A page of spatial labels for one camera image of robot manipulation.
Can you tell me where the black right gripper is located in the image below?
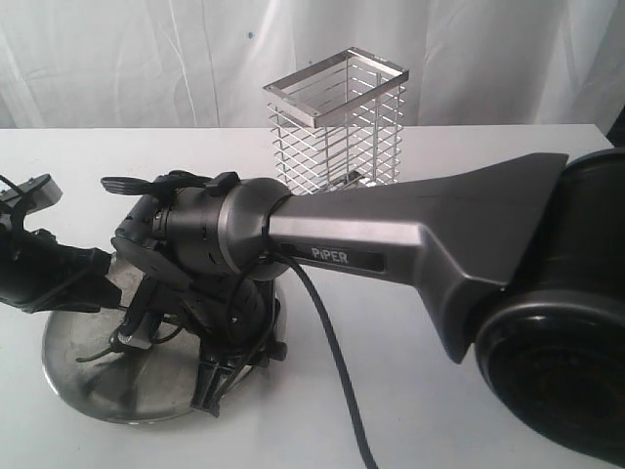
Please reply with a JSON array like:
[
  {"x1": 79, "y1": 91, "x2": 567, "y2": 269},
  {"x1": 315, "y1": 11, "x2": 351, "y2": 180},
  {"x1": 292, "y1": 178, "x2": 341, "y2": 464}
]
[{"x1": 111, "y1": 234, "x2": 286, "y2": 415}]

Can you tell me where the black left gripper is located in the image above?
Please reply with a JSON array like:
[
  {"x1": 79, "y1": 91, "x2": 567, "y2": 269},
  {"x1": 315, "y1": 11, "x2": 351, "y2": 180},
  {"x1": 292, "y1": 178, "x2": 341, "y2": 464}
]
[{"x1": 1, "y1": 223, "x2": 122, "y2": 313}]

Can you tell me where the green cucumber piece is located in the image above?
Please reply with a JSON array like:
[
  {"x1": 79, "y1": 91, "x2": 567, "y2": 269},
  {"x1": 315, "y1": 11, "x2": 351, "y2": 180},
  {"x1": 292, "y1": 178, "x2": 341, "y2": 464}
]
[{"x1": 75, "y1": 333, "x2": 127, "y2": 363}]

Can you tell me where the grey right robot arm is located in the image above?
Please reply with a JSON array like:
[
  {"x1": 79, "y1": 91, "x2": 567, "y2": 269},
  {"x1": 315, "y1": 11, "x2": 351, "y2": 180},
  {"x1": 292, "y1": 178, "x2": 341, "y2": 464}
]
[{"x1": 102, "y1": 148, "x2": 624, "y2": 466}]

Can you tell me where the round steel plate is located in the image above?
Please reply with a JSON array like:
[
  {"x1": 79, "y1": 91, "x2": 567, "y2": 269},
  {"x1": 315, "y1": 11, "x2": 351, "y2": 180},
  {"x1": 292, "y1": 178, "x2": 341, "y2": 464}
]
[{"x1": 42, "y1": 257, "x2": 282, "y2": 424}]

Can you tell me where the white backdrop curtain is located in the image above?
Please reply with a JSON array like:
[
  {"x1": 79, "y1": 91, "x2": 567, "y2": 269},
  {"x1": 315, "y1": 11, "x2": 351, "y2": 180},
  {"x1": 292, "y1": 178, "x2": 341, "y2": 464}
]
[{"x1": 1, "y1": 1, "x2": 624, "y2": 130}]

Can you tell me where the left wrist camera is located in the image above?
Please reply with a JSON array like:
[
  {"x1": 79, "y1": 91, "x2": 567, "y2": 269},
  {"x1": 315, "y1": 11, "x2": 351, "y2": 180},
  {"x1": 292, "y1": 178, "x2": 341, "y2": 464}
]
[{"x1": 1, "y1": 174, "x2": 63, "y2": 215}]

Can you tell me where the wire metal utensil basket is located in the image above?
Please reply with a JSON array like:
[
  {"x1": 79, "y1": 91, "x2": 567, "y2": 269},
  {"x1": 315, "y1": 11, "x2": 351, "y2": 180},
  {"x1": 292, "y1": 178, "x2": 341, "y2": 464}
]
[{"x1": 263, "y1": 47, "x2": 409, "y2": 194}]

